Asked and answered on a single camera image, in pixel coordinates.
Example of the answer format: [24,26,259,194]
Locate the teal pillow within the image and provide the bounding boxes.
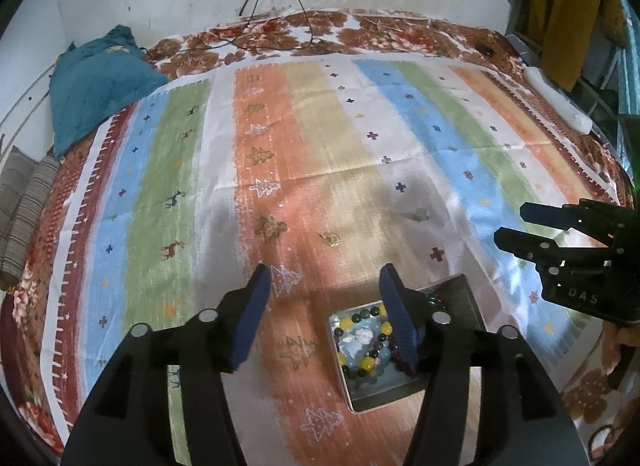
[49,24,171,159]

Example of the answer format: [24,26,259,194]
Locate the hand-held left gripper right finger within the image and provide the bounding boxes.
[378,262,591,466]

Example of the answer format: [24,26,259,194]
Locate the yellow and dark bead bracelet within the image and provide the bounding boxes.
[333,303,397,390]

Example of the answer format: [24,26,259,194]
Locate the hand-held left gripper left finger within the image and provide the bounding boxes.
[60,262,274,466]

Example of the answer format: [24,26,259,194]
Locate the striped colourful mat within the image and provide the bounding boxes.
[47,58,626,466]

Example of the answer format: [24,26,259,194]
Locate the light blue bead bracelet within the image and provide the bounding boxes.
[345,337,393,389]

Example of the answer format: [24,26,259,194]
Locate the mustard yellow garment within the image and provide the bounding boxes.
[507,0,627,92]

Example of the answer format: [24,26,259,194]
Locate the silver tin box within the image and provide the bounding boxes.
[327,273,489,415]

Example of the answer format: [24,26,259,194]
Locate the white power strip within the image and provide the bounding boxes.
[522,66,594,136]

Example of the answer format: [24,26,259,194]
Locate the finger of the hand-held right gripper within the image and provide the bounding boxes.
[493,227,612,273]
[520,199,628,247]

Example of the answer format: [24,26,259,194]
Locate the grey striped cushion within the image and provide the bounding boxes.
[0,146,64,279]

